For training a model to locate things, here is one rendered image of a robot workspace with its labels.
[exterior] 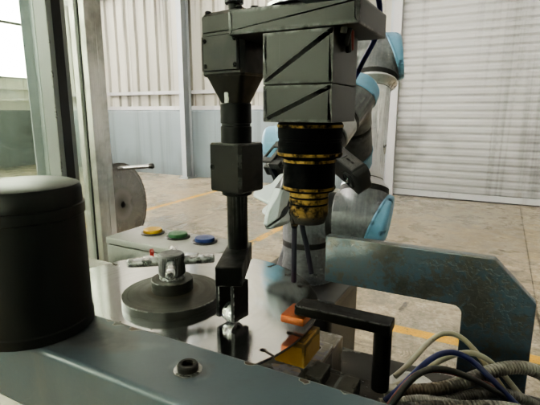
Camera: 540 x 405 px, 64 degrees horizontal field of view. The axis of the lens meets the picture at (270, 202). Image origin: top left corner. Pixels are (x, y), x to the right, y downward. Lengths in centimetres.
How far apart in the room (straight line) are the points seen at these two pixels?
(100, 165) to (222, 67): 61
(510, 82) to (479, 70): 39
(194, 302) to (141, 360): 26
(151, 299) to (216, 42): 27
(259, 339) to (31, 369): 22
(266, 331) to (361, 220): 61
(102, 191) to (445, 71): 563
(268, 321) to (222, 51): 27
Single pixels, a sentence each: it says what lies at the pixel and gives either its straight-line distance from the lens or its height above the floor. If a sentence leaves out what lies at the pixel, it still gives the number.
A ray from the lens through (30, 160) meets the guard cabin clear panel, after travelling 93.
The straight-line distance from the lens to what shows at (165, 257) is 49.
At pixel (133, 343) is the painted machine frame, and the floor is 105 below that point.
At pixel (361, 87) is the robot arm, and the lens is 80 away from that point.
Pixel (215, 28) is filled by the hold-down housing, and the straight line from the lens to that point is 45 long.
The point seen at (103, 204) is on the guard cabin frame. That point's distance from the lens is 102.
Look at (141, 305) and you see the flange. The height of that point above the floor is 96.
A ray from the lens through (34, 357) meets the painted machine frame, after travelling 26.
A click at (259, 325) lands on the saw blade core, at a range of 45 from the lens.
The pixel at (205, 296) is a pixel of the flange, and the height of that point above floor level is 96.
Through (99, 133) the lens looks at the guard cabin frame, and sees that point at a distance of 100.
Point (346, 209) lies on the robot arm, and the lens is 102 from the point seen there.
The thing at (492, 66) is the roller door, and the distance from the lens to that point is 626.
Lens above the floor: 116
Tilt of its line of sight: 12 degrees down
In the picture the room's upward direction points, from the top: straight up
